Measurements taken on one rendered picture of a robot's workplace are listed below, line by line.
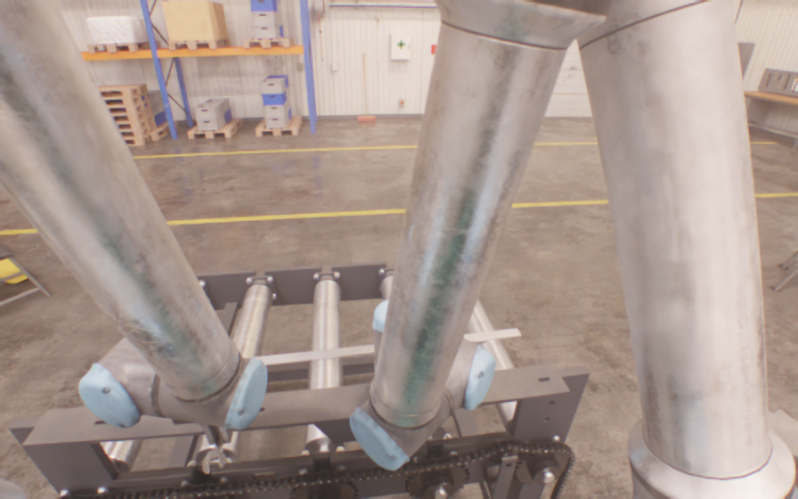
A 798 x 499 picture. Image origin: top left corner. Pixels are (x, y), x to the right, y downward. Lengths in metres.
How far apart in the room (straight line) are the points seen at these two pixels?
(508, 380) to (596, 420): 1.64
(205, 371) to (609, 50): 0.49
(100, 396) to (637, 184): 0.63
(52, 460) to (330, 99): 9.06
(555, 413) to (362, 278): 1.05
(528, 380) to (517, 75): 0.85
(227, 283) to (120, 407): 1.36
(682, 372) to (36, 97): 0.52
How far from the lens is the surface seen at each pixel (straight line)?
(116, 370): 0.63
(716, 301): 0.40
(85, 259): 0.38
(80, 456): 1.23
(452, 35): 0.28
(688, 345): 0.42
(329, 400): 0.95
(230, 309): 1.95
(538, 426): 1.20
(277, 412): 0.96
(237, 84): 9.95
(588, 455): 2.46
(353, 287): 1.89
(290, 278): 1.87
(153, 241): 0.38
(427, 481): 1.17
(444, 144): 0.28
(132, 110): 8.80
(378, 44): 9.69
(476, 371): 0.60
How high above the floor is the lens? 1.89
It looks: 29 degrees down
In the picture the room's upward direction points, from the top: 1 degrees clockwise
